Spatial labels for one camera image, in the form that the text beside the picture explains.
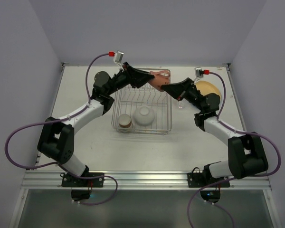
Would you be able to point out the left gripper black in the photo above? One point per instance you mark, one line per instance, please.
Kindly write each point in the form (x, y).
(128, 74)

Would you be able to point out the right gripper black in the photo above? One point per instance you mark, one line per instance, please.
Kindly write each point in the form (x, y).
(185, 89)

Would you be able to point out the clear drinking glass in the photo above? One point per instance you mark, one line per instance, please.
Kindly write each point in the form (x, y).
(181, 104)

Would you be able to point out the pink mug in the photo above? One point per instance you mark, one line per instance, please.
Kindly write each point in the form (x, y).
(160, 78)

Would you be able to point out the yellow plate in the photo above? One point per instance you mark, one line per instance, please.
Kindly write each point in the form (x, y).
(207, 88)

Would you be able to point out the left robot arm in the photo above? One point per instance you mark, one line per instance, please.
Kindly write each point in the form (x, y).
(57, 140)

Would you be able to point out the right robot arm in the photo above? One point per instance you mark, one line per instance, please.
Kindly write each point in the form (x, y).
(246, 155)

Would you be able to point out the white bowl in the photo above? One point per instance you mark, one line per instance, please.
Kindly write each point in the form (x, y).
(144, 116)

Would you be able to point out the white and brown cup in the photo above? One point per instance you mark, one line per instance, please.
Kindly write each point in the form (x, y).
(125, 121)

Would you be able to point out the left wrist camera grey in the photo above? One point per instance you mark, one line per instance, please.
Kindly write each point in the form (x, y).
(118, 57)

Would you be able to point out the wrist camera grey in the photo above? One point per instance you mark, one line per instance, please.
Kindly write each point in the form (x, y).
(198, 73)
(118, 57)

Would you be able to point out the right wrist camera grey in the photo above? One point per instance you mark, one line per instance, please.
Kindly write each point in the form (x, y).
(198, 73)

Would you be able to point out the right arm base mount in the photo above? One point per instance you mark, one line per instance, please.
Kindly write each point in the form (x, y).
(199, 179)

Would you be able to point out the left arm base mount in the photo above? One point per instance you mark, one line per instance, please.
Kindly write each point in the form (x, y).
(82, 188)

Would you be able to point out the aluminium front rail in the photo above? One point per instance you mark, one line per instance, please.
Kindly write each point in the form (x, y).
(138, 180)

